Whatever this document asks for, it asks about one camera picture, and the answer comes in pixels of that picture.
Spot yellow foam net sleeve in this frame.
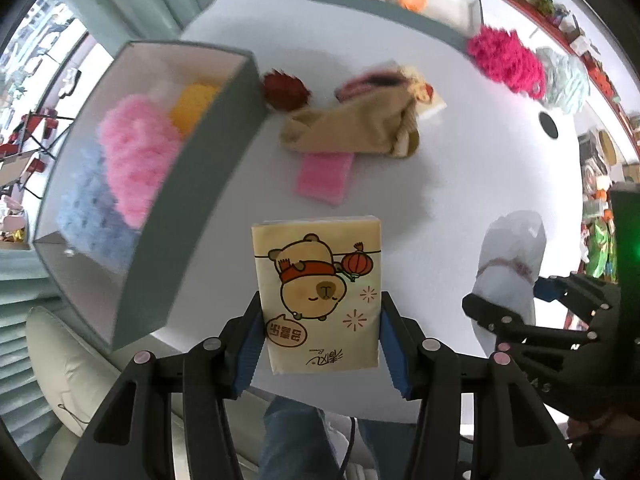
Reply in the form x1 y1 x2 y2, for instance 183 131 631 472
169 82 220 139

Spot light pink fluffy pompom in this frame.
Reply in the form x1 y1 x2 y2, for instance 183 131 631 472
98 94 182 230

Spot person blue jeans legs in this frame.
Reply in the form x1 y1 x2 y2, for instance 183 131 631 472
258 396 416 479

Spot magenta fluffy yarn ball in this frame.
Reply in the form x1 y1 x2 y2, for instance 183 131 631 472
466 25 546 100

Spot pale green yarn ball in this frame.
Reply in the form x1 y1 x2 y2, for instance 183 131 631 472
536 48 590 115

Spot white cloth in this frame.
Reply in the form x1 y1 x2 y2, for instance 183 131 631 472
472 210 547 325

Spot yellow cartoon tissue pack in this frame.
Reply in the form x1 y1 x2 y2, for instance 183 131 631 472
252 216 382 375

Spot tan knitted sock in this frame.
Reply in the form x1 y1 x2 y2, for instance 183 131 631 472
280 87 419 158

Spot snack packages pile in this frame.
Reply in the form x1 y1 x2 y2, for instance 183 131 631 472
578 129 639 283

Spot folding chair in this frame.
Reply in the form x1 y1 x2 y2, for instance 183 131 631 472
1 107 75 200

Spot black table grommet hole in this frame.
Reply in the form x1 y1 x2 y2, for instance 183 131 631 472
538 112 559 140

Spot light blue chenille mat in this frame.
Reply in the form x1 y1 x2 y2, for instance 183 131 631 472
56 141 140 275

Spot pink foam sponge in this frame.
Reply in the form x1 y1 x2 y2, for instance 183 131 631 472
295 153 355 206

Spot large grey storage box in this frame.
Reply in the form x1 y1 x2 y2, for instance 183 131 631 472
34 41 267 350

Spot dark red fabric rose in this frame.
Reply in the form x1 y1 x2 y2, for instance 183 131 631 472
262 70 311 112

